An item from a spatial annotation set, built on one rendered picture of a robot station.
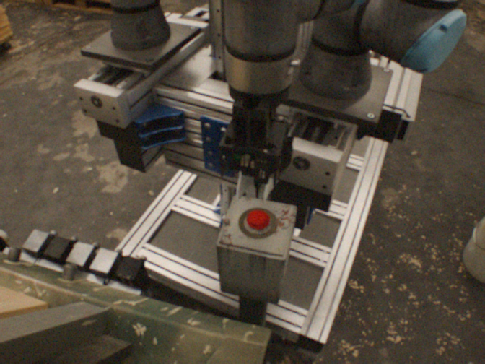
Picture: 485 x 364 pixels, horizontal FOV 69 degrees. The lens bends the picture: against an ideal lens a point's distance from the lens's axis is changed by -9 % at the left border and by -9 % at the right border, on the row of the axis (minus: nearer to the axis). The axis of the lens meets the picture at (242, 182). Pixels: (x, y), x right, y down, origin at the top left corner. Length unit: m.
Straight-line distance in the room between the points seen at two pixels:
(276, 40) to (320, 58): 0.38
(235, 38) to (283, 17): 0.05
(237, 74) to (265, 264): 0.35
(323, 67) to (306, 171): 0.20
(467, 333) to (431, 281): 0.27
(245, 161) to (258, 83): 0.11
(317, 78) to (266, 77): 0.37
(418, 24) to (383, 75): 0.28
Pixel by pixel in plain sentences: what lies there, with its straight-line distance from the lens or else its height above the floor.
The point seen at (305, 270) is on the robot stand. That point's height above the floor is 0.21.
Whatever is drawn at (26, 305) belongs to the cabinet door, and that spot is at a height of 0.93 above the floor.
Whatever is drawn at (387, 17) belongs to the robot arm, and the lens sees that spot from 0.65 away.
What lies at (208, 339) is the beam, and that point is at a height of 0.90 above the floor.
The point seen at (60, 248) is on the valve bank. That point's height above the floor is 0.76.
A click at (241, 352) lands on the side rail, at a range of 0.52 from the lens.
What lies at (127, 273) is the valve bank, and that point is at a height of 0.76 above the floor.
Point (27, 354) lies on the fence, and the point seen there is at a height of 1.04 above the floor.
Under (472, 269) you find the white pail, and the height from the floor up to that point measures 0.03.
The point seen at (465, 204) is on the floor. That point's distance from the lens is 2.24.
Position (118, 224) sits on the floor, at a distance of 1.92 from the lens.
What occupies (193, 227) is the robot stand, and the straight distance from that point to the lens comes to 1.57.
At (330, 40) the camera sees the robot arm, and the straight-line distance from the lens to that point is 0.73.
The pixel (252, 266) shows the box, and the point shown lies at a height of 0.88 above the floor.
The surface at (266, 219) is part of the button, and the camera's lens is 0.65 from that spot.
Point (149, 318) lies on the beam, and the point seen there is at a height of 0.91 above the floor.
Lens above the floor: 1.45
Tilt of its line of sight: 46 degrees down
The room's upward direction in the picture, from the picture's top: straight up
